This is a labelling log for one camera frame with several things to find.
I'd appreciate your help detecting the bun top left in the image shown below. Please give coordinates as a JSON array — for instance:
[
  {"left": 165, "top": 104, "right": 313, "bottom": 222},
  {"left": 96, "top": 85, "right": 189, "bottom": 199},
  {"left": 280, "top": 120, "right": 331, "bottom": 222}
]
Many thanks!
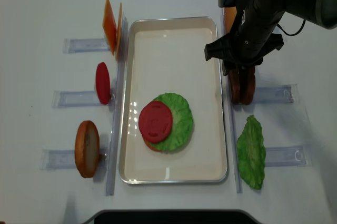
[{"left": 224, "top": 7, "right": 237, "bottom": 34}]

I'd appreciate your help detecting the green lettuce on rack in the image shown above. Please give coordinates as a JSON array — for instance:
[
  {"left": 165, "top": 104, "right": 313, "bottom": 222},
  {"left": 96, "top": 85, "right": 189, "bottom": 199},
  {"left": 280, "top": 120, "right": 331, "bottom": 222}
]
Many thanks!
[{"left": 236, "top": 115, "right": 266, "bottom": 190}]

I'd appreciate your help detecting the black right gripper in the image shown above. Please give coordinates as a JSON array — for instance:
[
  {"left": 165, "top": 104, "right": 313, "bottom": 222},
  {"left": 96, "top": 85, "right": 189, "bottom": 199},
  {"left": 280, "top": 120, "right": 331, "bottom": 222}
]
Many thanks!
[{"left": 204, "top": 34, "right": 284, "bottom": 76}]

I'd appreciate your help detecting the green lettuce in tray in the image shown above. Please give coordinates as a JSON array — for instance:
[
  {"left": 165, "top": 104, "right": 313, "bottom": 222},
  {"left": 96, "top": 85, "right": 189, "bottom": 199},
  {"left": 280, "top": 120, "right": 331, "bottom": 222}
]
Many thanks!
[{"left": 154, "top": 93, "right": 194, "bottom": 147}]

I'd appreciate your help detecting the clear food rack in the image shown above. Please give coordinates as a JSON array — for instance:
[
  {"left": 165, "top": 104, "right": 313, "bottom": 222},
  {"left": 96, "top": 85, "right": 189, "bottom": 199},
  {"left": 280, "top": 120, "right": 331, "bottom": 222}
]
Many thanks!
[
  {"left": 222, "top": 76, "right": 312, "bottom": 194},
  {"left": 42, "top": 14, "right": 128, "bottom": 196}
]

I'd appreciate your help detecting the red tomato slice standing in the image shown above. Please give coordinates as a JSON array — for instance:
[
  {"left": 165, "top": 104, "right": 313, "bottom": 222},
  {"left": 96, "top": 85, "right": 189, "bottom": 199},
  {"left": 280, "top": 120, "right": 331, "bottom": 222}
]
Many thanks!
[{"left": 95, "top": 62, "right": 111, "bottom": 105}]

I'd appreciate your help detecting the orange cheese slice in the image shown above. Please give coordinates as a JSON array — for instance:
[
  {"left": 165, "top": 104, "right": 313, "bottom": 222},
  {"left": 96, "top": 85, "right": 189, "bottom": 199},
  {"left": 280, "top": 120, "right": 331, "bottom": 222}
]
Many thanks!
[
  {"left": 102, "top": 0, "right": 117, "bottom": 55},
  {"left": 115, "top": 3, "right": 123, "bottom": 60}
]

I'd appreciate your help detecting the clear left food rack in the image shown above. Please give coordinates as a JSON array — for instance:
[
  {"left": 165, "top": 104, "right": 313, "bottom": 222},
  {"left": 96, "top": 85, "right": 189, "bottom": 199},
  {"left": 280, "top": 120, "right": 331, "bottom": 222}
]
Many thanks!
[{"left": 42, "top": 14, "right": 128, "bottom": 196}]

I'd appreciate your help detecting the orange cheese slice outer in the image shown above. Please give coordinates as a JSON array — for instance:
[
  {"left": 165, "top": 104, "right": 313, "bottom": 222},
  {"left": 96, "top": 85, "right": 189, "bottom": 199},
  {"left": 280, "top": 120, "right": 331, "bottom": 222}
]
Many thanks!
[{"left": 102, "top": 0, "right": 117, "bottom": 55}]

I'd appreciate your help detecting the brown meat patty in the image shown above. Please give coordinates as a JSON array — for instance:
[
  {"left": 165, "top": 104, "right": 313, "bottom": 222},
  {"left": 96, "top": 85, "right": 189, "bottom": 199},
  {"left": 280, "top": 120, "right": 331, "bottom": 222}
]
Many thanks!
[
  {"left": 241, "top": 67, "right": 255, "bottom": 105},
  {"left": 229, "top": 69, "right": 242, "bottom": 104}
]

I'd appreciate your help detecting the red tomato slice on stack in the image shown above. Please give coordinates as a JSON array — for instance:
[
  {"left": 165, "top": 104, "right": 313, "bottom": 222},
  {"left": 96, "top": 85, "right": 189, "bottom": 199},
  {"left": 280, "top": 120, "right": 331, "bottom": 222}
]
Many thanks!
[{"left": 138, "top": 101, "right": 173, "bottom": 143}]

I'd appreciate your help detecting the black base at bottom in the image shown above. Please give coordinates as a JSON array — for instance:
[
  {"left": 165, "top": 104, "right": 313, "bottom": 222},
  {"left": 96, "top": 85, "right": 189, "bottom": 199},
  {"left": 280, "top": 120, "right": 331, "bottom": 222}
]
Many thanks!
[{"left": 88, "top": 210, "right": 258, "bottom": 223}]

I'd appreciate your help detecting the silver metal tray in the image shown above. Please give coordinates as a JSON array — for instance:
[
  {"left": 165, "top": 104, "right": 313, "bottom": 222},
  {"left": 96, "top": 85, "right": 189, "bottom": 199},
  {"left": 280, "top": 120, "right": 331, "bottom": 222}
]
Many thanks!
[{"left": 119, "top": 17, "right": 228, "bottom": 184}]

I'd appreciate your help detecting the brown meat patty on rack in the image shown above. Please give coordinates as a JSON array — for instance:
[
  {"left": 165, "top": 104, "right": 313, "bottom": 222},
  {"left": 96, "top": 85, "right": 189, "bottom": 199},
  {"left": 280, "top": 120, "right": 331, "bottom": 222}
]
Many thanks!
[{"left": 241, "top": 67, "right": 255, "bottom": 105}]

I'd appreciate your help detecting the orange cheese slice inner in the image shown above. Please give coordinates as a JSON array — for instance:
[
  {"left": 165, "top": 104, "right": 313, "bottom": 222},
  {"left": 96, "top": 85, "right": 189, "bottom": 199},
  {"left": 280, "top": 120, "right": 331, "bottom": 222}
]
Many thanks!
[{"left": 115, "top": 3, "right": 123, "bottom": 60}]

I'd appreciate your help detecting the black camera cable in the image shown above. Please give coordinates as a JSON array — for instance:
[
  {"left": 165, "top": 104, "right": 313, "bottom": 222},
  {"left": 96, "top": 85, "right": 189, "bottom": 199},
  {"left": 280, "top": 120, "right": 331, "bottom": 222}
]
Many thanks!
[{"left": 276, "top": 18, "right": 308, "bottom": 36}]

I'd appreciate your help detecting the bun slice on left rack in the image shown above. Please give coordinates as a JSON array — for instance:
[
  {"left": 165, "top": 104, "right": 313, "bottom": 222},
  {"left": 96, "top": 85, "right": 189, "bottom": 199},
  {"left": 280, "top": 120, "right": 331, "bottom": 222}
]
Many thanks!
[{"left": 74, "top": 120, "right": 100, "bottom": 178}]

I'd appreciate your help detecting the bottom bun in tray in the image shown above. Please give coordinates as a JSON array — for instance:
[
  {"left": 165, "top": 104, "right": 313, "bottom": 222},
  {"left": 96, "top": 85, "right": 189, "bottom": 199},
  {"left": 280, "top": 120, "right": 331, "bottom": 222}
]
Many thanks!
[{"left": 144, "top": 140, "right": 190, "bottom": 153}]

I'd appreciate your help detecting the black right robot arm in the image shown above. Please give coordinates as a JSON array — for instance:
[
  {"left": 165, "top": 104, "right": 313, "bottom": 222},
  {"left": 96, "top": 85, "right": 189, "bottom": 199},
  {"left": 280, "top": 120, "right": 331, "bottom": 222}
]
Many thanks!
[{"left": 204, "top": 0, "right": 336, "bottom": 74}]

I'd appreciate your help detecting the clear right food rack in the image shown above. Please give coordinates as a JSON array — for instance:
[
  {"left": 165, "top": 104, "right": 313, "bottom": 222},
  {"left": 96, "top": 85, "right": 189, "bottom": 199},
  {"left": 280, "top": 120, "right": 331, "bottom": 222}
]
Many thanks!
[{"left": 222, "top": 76, "right": 312, "bottom": 194}]

